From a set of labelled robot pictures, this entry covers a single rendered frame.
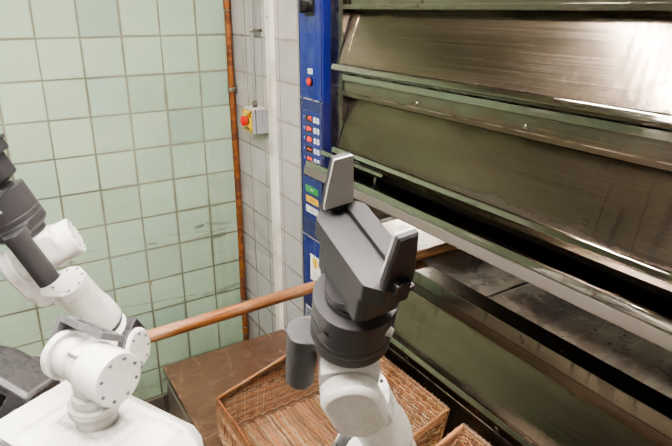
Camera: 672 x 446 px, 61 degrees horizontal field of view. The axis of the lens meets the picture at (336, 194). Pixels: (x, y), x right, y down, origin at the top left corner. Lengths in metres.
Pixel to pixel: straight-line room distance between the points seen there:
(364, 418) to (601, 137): 0.73
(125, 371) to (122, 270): 1.95
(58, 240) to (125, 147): 1.53
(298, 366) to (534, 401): 0.91
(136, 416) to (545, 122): 0.92
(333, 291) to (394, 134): 1.11
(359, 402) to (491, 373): 0.93
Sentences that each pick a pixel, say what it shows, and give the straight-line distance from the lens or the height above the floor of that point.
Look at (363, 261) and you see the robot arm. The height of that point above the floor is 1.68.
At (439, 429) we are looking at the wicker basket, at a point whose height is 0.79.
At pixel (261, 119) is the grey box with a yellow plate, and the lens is 2.32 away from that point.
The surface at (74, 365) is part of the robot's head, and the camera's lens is 0.76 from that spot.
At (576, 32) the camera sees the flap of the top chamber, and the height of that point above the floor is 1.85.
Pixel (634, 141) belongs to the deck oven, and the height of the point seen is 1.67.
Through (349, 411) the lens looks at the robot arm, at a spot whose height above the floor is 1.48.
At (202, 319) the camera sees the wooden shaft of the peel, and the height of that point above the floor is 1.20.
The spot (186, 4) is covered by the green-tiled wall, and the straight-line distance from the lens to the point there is 2.55.
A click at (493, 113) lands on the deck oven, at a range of 1.35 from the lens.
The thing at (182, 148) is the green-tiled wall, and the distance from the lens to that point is 2.59.
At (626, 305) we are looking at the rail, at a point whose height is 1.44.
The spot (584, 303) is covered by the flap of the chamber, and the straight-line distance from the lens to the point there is 1.09.
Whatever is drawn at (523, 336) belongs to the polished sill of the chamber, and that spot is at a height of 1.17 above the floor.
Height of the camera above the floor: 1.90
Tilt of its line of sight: 18 degrees down
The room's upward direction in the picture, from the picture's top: straight up
